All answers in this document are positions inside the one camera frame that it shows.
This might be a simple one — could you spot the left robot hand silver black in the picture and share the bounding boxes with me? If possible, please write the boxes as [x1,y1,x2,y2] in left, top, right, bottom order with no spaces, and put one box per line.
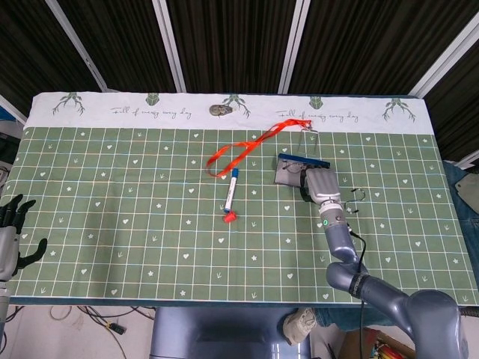
[0,193,48,282]

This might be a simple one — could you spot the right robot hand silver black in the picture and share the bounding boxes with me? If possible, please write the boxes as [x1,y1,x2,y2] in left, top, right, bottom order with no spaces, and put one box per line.
[298,168,341,205]

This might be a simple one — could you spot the blue grey folding glasses case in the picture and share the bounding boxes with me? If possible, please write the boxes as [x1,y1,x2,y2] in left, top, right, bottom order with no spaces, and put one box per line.
[274,152,332,188]

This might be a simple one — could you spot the clear plastic badge holder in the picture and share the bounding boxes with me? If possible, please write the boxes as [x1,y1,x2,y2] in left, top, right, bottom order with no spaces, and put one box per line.
[298,125,320,158]

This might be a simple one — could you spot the white blue marker pen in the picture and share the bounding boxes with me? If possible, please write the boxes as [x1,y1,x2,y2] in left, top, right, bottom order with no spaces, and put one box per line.
[223,168,240,215]

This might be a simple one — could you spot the green grid tablecloth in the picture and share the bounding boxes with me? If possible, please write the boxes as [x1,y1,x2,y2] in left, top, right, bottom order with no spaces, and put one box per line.
[9,92,479,304]

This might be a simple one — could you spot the beige sneaker shoe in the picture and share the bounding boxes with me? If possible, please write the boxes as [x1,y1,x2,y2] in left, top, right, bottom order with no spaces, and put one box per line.
[282,307,317,347]

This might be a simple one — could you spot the cardboard box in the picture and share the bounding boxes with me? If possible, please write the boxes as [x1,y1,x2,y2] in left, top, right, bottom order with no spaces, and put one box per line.
[338,327,417,359]

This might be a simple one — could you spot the grey blue robot torso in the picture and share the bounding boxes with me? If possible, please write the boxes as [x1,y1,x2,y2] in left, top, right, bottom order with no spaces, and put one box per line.
[149,307,312,359]

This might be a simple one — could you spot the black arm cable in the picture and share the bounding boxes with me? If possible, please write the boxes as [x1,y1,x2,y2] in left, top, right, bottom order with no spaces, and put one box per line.
[347,225,370,343]

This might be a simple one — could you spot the orange lanyard strap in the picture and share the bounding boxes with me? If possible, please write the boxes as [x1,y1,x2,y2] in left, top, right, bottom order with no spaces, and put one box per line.
[206,118,314,179]

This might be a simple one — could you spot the floor cables bundle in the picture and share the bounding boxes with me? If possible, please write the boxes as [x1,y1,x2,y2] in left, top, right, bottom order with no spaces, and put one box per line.
[0,304,156,359]

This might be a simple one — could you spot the white aluminium partition post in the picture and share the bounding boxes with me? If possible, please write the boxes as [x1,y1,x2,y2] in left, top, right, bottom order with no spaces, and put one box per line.
[407,10,479,99]
[44,0,110,93]
[276,0,314,94]
[151,0,187,93]

